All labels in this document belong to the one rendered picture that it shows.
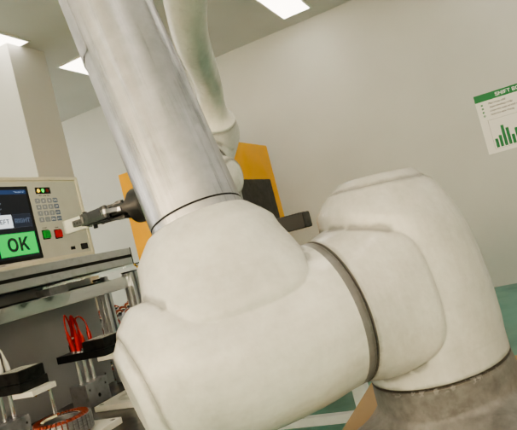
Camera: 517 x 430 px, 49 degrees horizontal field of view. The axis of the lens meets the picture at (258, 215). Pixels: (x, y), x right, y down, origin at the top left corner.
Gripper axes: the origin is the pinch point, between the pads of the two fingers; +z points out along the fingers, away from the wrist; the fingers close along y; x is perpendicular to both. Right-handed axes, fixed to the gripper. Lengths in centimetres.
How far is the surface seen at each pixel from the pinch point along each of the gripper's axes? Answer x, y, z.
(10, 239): -0.3, -10.5, 9.5
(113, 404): -40.2, -3.5, -1.4
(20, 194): 9.6, -4.8, 9.6
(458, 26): 149, 511, -80
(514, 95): 66, 511, -112
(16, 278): -9.0, -13.7, 6.7
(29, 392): -30.6, -23.3, -0.6
